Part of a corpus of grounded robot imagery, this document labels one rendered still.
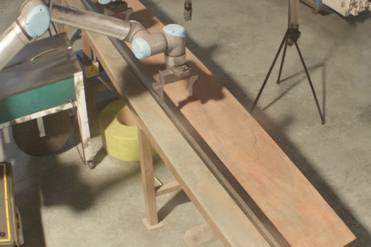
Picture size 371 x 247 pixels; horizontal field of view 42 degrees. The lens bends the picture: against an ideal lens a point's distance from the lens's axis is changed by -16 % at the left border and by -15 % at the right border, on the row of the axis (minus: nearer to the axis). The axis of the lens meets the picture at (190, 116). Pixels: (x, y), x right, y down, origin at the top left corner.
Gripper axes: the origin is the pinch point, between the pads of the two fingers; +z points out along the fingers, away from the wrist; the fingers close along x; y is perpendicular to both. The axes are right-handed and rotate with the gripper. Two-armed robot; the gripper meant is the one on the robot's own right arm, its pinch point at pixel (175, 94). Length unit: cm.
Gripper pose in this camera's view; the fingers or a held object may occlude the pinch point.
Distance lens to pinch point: 244.3
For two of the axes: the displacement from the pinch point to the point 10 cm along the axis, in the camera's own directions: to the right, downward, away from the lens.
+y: -4.5, -5.4, 7.2
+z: 0.0, 8.0, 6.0
